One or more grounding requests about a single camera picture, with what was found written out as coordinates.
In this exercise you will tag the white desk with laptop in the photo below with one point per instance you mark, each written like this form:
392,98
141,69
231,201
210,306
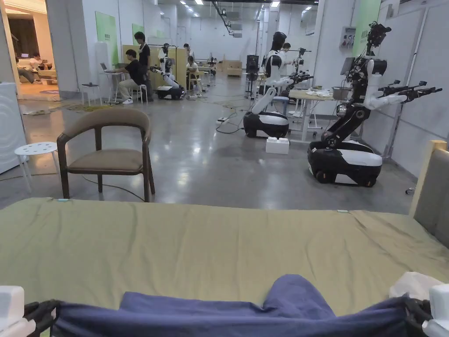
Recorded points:
110,75

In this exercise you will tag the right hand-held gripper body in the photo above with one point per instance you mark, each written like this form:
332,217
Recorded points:
439,309

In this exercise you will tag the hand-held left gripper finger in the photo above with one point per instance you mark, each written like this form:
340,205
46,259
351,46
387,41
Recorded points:
40,306
38,326

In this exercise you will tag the wooden crate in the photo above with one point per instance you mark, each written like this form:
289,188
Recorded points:
232,67

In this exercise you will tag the white foam block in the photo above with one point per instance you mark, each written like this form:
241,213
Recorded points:
277,145

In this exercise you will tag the bed with beige sheet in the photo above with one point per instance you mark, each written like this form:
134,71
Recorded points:
196,242

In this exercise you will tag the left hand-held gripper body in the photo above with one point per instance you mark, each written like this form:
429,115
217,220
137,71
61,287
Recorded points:
10,309

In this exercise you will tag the padded headboard with wooden frame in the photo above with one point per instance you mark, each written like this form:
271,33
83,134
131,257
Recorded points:
433,196

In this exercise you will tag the brown wooden armchair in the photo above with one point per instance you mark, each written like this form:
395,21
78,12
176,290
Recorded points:
105,161

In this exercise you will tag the dark blue garment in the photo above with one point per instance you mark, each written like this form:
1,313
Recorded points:
294,302

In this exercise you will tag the black and white wheeled robot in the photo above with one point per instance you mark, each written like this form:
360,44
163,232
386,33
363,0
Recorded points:
265,123
170,89
350,158

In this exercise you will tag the group of people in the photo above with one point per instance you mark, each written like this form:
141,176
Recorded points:
33,66

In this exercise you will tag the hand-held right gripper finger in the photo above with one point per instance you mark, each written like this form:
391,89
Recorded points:
418,306
419,321

